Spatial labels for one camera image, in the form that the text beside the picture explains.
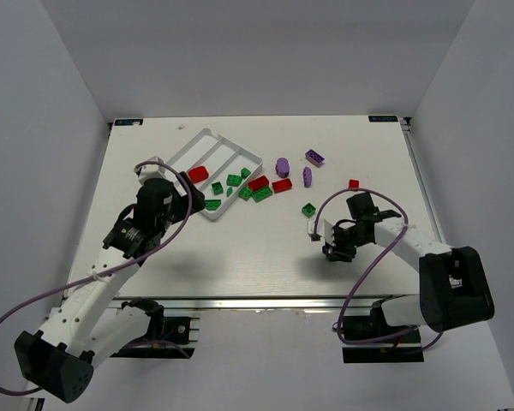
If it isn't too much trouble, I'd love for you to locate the green L-shaped lego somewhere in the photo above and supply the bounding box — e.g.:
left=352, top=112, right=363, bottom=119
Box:
left=205, top=199, right=222, bottom=211

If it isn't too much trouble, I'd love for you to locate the green lego square brick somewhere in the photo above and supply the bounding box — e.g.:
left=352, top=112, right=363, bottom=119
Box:
left=211, top=182, right=224, bottom=196

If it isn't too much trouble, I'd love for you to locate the red rounded lego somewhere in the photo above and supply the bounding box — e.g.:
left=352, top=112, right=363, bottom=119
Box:
left=187, top=165, right=209, bottom=184

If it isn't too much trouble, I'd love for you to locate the green rounded lego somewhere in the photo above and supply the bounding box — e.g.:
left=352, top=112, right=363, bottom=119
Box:
left=226, top=174, right=242, bottom=187

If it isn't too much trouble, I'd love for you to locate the purple arched lego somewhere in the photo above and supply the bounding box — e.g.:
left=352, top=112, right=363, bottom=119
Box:
left=302, top=167, right=313, bottom=188

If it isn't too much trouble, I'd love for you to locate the purple rounded lego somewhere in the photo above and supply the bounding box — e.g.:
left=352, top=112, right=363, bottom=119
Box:
left=275, top=158, right=290, bottom=179

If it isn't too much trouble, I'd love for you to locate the purple lego brick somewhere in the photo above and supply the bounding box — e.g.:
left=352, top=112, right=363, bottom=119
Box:
left=305, top=149, right=325, bottom=167

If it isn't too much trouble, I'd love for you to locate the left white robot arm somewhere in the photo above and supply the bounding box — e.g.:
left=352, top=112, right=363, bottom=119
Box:
left=14, top=173, right=205, bottom=403

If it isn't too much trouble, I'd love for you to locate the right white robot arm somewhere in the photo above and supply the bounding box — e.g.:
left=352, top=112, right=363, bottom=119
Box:
left=308, top=188, right=495, bottom=343

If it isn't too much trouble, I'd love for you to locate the white divided tray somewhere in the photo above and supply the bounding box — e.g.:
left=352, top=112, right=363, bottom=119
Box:
left=166, top=128, right=263, bottom=221

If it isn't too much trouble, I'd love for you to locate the green lego brick by tray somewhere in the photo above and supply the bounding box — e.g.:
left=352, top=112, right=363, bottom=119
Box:
left=238, top=187, right=253, bottom=200

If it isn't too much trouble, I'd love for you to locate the small red lego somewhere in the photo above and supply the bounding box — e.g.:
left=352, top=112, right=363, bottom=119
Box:
left=348, top=179, right=360, bottom=188

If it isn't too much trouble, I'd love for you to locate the green long lego brick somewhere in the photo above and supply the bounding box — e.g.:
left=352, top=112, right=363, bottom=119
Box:
left=252, top=187, right=273, bottom=203

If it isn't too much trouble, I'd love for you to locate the red lego brick upper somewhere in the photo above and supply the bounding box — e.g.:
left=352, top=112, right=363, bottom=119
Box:
left=248, top=176, right=269, bottom=192

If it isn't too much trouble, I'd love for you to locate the red lego brick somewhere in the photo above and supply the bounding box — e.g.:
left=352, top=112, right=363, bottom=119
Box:
left=248, top=176, right=269, bottom=192
left=272, top=178, right=292, bottom=194

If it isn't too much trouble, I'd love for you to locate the red lego brick right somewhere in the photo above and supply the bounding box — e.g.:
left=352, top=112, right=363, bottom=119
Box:
left=272, top=178, right=292, bottom=194

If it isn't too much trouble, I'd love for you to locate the left blue label sticker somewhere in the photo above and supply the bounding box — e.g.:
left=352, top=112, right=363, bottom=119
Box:
left=113, top=118, right=144, bottom=127

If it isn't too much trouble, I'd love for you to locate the blue label sticker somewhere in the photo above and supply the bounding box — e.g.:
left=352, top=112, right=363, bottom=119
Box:
left=368, top=115, right=398, bottom=122
left=113, top=118, right=144, bottom=127

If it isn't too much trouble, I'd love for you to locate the right blue label sticker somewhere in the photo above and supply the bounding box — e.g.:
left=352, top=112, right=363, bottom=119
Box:
left=368, top=115, right=398, bottom=122

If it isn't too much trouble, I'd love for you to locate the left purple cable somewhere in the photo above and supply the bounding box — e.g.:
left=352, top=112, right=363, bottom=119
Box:
left=0, top=161, right=194, bottom=396

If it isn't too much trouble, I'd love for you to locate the purple cable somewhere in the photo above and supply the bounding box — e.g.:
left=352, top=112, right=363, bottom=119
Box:
left=312, top=188, right=446, bottom=352
left=0, top=161, right=194, bottom=396

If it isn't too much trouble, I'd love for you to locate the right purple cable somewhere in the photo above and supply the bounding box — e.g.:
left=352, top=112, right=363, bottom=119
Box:
left=312, top=188, right=446, bottom=352

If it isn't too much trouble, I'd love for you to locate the aluminium table frame rail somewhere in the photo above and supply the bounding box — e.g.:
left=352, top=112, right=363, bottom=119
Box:
left=62, top=295, right=438, bottom=313

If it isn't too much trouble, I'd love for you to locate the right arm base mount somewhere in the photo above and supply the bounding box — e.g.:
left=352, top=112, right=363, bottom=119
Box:
left=332, top=300, right=424, bottom=365

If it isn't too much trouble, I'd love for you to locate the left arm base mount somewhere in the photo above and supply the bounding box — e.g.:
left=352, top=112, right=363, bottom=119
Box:
left=111, top=298, right=200, bottom=360

